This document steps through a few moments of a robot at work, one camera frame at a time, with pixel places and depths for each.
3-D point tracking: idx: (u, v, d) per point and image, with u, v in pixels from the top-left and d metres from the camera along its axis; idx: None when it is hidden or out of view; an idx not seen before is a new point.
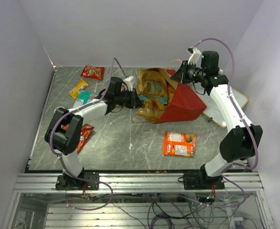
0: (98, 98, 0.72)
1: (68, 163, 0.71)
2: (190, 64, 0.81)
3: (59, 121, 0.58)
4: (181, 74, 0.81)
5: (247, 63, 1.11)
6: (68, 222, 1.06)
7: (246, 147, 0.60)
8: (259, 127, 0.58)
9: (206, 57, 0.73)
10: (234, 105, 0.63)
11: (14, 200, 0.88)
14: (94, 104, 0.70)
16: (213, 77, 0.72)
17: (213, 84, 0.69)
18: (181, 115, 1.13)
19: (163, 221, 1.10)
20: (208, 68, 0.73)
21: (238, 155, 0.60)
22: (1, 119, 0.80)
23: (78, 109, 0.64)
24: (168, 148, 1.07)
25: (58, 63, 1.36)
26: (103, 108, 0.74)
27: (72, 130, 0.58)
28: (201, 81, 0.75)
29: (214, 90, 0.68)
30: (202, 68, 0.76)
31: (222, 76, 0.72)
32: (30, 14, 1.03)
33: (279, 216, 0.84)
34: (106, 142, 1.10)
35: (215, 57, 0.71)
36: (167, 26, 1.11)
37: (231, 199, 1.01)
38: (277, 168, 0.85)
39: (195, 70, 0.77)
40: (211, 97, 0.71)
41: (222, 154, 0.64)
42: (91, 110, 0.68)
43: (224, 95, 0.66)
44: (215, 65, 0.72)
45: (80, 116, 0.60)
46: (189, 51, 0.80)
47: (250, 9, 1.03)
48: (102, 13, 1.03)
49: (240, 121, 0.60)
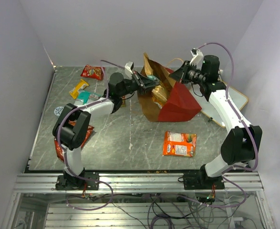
0: (105, 98, 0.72)
1: (71, 160, 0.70)
2: (191, 65, 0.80)
3: (67, 115, 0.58)
4: (182, 74, 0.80)
5: (247, 63, 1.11)
6: (68, 222, 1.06)
7: (247, 149, 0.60)
8: (259, 127, 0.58)
9: (207, 63, 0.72)
10: (233, 107, 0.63)
11: (14, 200, 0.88)
14: (101, 102, 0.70)
16: (212, 84, 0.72)
17: (211, 90, 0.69)
18: (175, 116, 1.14)
19: (163, 221, 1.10)
20: (208, 75, 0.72)
21: (240, 157, 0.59)
22: (1, 119, 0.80)
23: (87, 106, 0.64)
24: (167, 148, 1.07)
25: (58, 63, 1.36)
26: (109, 107, 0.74)
27: (79, 125, 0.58)
28: (200, 85, 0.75)
29: (212, 95, 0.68)
30: (202, 73, 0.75)
31: (220, 83, 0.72)
32: (30, 14, 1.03)
33: (279, 216, 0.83)
34: (106, 142, 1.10)
35: (216, 64, 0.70)
36: (166, 26, 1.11)
37: (231, 199, 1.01)
38: (277, 168, 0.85)
39: (196, 72, 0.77)
40: (210, 102, 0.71)
41: (224, 157, 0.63)
42: (98, 108, 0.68)
43: (222, 98, 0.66)
44: (215, 72, 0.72)
45: (88, 113, 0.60)
46: (193, 52, 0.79)
47: (250, 9, 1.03)
48: (102, 13, 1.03)
49: (239, 122, 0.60)
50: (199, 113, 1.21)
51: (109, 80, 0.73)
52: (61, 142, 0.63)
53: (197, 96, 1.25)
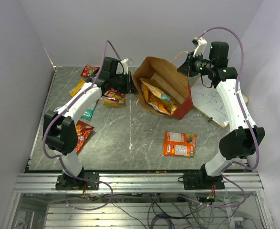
0: (89, 85, 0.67)
1: (68, 163, 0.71)
2: (196, 56, 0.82)
3: (49, 125, 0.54)
4: (188, 67, 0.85)
5: (247, 62, 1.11)
6: (68, 222, 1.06)
7: (246, 146, 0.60)
8: (263, 129, 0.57)
9: (215, 47, 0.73)
10: (240, 102, 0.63)
11: (14, 200, 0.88)
14: (85, 93, 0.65)
16: (222, 70, 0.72)
17: (221, 77, 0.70)
18: (181, 112, 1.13)
19: (163, 221, 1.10)
20: (216, 60, 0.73)
21: (237, 153, 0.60)
22: (2, 118, 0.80)
23: (67, 109, 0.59)
24: (167, 148, 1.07)
25: (58, 63, 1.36)
26: (97, 93, 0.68)
27: (65, 132, 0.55)
28: (208, 73, 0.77)
29: (222, 85, 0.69)
30: (210, 60, 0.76)
31: (231, 68, 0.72)
32: (30, 14, 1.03)
33: (279, 216, 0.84)
34: (107, 142, 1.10)
35: (223, 48, 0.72)
36: (166, 25, 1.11)
37: (231, 199, 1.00)
38: (277, 167, 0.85)
39: (202, 63, 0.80)
40: (217, 91, 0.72)
41: (222, 150, 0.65)
42: (84, 101, 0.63)
43: (232, 91, 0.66)
44: (224, 56, 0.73)
45: (70, 119, 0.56)
46: (194, 43, 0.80)
47: (250, 9, 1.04)
48: (102, 12, 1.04)
49: (243, 121, 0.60)
50: (199, 113, 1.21)
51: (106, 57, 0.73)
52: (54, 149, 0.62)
53: (197, 96, 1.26)
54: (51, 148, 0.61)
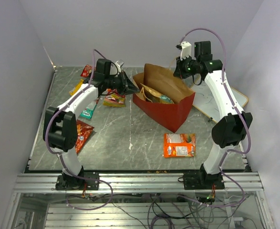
0: (87, 85, 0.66)
1: (68, 161, 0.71)
2: (183, 58, 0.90)
3: (51, 120, 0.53)
4: (179, 71, 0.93)
5: (247, 62, 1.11)
6: (68, 222, 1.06)
7: (236, 132, 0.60)
8: (250, 114, 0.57)
9: (198, 45, 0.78)
10: (227, 91, 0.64)
11: (14, 200, 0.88)
14: (83, 92, 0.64)
16: (209, 62, 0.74)
17: (208, 69, 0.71)
18: (171, 118, 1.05)
19: (163, 221, 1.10)
20: (202, 55, 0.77)
21: (229, 139, 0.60)
22: (2, 119, 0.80)
23: (68, 105, 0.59)
24: (168, 150, 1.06)
25: (58, 63, 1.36)
26: (94, 92, 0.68)
27: (67, 128, 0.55)
28: (197, 68, 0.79)
29: (209, 76, 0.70)
30: (197, 58, 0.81)
31: (217, 61, 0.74)
32: (30, 13, 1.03)
33: (279, 216, 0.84)
34: (107, 142, 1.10)
35: (206, 44, 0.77)
36: (167, 25, 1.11)
37: (231, 199, 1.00)
38: (277, 168, 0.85)
39: (189, 63, 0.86)
40: (206, 83, 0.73)
41: (214, 138, 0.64)
42: (81, 100, 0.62)
43: (219, 81, 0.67)
44: (208, 51, 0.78)
45: (72, 113, 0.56)
46: (179, 48, 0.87)
47: (250, 9, 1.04)
48: (102, 12, 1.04)
49: (232, 108, 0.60)
50: (199, 113, 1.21)
51: (99, 59, 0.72)
52: (53, 146, 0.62)
53: (197, 97, 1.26)
54: (51, 145, 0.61)
